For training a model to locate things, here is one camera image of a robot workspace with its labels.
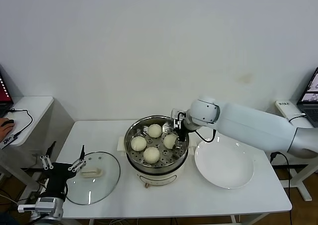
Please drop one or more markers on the small printed label sticker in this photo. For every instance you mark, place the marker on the small printed label sticker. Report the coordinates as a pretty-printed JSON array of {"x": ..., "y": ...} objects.
[{"x": 284, "y": 104}]

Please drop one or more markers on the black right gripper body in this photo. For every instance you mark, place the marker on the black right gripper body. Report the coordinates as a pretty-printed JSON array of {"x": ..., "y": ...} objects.
[{"x": 182, "y": 122}]

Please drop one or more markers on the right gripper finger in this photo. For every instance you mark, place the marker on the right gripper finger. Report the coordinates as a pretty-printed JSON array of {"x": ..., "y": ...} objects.
[{"x": 182, "y": 135}]

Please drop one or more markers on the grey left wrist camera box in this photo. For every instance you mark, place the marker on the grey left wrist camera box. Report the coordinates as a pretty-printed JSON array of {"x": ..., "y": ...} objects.
[{"x": 48, "y": 204}]

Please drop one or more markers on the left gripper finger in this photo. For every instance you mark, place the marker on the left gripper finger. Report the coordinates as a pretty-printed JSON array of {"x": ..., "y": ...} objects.
[
  {"x": 46, "y": 162},
  {"x": 82, "y": 153}
]

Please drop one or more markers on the metal bowl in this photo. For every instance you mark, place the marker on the metal bowl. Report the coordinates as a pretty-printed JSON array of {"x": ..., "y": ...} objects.
[{"x": 171, "y": 158}]

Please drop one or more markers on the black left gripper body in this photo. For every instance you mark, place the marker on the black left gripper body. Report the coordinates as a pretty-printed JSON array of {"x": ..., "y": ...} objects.
[{"x": 62, "y": 174}]

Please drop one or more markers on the white round plate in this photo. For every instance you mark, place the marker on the white round plate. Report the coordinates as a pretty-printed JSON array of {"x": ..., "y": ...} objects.
[{"x": 223, "y": 165}]

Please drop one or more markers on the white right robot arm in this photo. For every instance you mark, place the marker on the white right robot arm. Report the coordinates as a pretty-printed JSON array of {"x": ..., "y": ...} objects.
[{"x": 248, "y": 125}]

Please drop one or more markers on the round glass pot lid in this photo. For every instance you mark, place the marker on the round glass pot lid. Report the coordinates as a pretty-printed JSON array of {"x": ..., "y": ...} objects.
[{"x": 94, "y": 172}]

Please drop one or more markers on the white side table with label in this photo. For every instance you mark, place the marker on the white side table with label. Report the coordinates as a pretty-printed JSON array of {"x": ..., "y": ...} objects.
[{"x": 304, "y": 182}]

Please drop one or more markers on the white side table with mouse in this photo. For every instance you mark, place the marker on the white side table with mouse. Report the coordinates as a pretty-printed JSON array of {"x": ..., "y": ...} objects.
[{"x": 37, "y": 105}]

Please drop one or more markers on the bare person hand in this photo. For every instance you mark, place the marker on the bare person hand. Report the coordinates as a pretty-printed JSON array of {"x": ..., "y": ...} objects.
[{"x": 5, "y": 130}]

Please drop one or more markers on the grey laptop with open windows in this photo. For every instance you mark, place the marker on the grey laptop with open windows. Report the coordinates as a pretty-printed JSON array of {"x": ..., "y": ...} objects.
[{"x": 310, "y": 93}]

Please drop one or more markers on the black computer mouse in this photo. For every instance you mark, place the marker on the black computer mouse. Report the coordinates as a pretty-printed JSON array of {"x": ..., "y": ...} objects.
[{"x": 10, "y": 121}]

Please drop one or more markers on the white steamed baozi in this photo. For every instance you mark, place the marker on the white steamed baozi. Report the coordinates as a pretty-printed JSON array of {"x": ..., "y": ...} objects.
[
  {"x": 151, "y": 155},
  {"x": 138, "y": 143},
  {"x": 169, "y": 141},
  {"x": 154, "y": 130}
]

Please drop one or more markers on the laptop with red desktop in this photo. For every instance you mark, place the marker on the laptop with red desktop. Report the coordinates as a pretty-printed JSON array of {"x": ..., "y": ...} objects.
[{"x": 5, "y": 96}]

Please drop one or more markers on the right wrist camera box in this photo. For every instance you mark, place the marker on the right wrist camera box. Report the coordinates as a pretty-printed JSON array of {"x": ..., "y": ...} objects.
[{"x": 176, "y": 114}]

